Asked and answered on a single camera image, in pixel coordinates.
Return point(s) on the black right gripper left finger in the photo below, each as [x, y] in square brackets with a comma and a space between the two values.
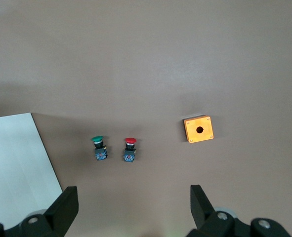
[59, 212]

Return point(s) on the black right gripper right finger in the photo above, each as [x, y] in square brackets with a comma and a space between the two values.
[205, 212]

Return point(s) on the red mushroom push button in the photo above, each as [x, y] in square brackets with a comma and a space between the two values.
[131, 140]

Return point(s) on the white drawer cabinet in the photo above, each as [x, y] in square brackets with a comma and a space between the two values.
[12, 160]

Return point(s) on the green mushroom push button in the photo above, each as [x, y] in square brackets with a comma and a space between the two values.
[97, 139]

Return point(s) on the orange button enclosure box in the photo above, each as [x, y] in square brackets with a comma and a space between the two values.
[205, 135]

